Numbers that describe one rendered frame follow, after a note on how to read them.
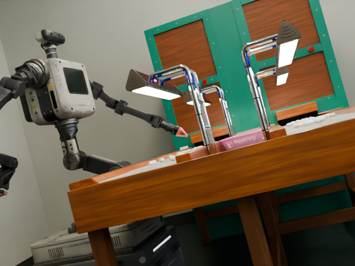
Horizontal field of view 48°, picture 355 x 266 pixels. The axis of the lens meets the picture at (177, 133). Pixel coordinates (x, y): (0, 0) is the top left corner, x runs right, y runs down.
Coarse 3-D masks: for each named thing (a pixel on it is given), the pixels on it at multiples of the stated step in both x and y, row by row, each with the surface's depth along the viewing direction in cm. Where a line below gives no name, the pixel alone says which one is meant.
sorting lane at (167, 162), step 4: (164, 160) 214; (168, 160) 195; (156, 164) 185; (160, 164) 171; (164, 164) 157; (168, 164) 146; (172, 164) 137; (140, 168) 187; (144, 168) 171; (148, 168) 156; (152, 168) 146; (156, 168) 138; (132, 172) 165; (136, 172) 152; (140, 172) 142; (120, 176) 152; (124, 176) 142; (108, 180) 143
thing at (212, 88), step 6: (204, 90) 259; (210, 90) 274; (216, 90) 273; (222, 90) 272; (222, 96) 272; (222, 102) 257; (222, 108) 257; (228, 114) 271; (228, 120) 257; (228, 126) 256; (234, 132) 271
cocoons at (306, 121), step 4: (332, 112) 199; (320, 116) 195; (324, 116) 194; (328, 116) 196; (332, 116) 196; (296, 120) 282; (300, 120) 234; (304, 120) 203; (308, 120) 169; (312, 120) 169; (316, 120) 169; (320, 120) 172; (288, 124) 240; (292, 124) 237; (296, 124) 173; (300, 124) 169; (304, 124) 166; (308, 124) 165
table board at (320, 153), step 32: (320, 128) 123; (352, 128) 121; (192, 160) 133; (224, 160) 130; (256, 160) 128; (288, 160) 125; (320, 160) 123; (352, 160) 121; (96, 192) 141; (128, 192) 138; (160, 192) 136; (192, 192) 133; (224, 192) 131; (256, 192) 128; (96, 224) 142
